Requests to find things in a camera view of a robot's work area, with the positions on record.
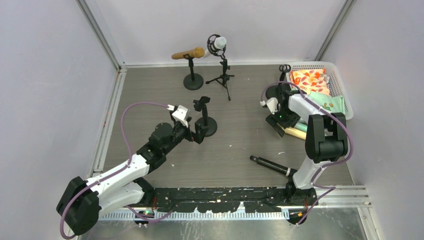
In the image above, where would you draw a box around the cream yellow microphone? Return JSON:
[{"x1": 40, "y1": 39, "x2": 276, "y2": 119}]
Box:
[{"x1": 283, "y1": 127, "x2": 307, "y2": 140}]

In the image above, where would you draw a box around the green microphone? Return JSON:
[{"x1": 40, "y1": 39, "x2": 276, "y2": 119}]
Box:
[{"x1": 294, "y1": 122, "x2": 308, "y2": 133}]

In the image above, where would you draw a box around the black round-base stand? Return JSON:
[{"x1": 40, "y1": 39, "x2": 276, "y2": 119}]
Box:
[
  {"x1": 183, "y1": 54, "x2": 204, "y2": 91},
  {"x1": 193, "y1": 96, "x2": 218, "y2": 137},
  {"x1": 265, "y1": 64, "x2": 292, "y2": 103}
]

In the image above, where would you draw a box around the black tripod shock-mount stand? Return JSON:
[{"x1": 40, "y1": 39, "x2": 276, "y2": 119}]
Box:
[{"x1": 205, "y1": 33, "x2": 235, "y2": 102}]

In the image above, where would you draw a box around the gold microphone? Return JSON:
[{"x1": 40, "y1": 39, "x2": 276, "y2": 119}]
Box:
[{"x1": 171, "y1": 47, "x2": 205, "y2": 60}]

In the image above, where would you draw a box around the white microphone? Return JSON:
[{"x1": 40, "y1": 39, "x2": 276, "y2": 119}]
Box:
[{"x1": 203, "y1": 34, "x2": 227, "y2": 59}]

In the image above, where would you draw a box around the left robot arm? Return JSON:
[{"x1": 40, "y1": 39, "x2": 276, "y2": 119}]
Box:
[{"x1": 56, "y1": 120, "x2": 209, "y2": 240}]

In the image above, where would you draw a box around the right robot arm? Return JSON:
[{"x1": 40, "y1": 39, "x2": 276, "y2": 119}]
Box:
[{"x1": 260, "y1": 81, "x2": 349, "y2": 197}]

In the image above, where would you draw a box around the black microphone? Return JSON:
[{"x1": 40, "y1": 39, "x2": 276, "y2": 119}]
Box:
[{"x1": 249, "y1": 155, "x2": 297, "y2": 178}]

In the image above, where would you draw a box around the green patterned cloth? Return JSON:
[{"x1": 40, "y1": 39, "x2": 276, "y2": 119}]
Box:
[{"x1": 309, "y1": 91, "x2": 346, "y2": 114}]

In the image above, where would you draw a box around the white plastic basket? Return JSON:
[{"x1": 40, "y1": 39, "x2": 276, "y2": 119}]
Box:
[{"x1": 286, "y1": 61, "x2": 354, "y2": 120}]

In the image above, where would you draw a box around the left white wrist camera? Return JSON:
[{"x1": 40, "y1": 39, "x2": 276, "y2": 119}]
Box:
[{"x1": 166, "y1": 104, "x2": 190, "y2": 128}]

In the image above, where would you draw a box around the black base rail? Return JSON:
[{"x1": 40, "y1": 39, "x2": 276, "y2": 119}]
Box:
[{"x1": 133, "y1": 186, "x2": 318, "y2": 213}]

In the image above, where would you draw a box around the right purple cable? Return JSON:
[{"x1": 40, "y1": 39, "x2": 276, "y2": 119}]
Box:
[{"x1": 260, "y1": 81, "x2": 355, "y2": 226}]

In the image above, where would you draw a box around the purple cable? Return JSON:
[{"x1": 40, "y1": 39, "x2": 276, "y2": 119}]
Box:
[
  {"x1": 59, "y1": 101, "x2": 176, "y2": 240},
  {"x1": 260, "y1": 81, "x2": 355, "y2": 226}
]

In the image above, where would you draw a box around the aluminium corner post left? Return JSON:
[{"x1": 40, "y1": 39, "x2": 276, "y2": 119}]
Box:
[{"x1": 76, "y1": 0, "x2": 127, "y2": 72}]

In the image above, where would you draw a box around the aluminium corner post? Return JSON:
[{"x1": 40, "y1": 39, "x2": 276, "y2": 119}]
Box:
[
  {"x1": 76, "y1": 0, "x2": 127, "y2": 72},
  {"x1": 314, "y1": 0, "x2": 357, "y2": 61}
]

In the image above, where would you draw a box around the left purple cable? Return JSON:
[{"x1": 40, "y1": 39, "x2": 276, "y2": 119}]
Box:
[{"x1": 59, "y1": 101, "x2": 176, "y2": 240}]

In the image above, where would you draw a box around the aluminium corner post right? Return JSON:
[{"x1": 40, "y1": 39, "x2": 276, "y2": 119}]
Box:
[{"x1": 314, "y1": 0, "x2": 357, "y2": 61}]

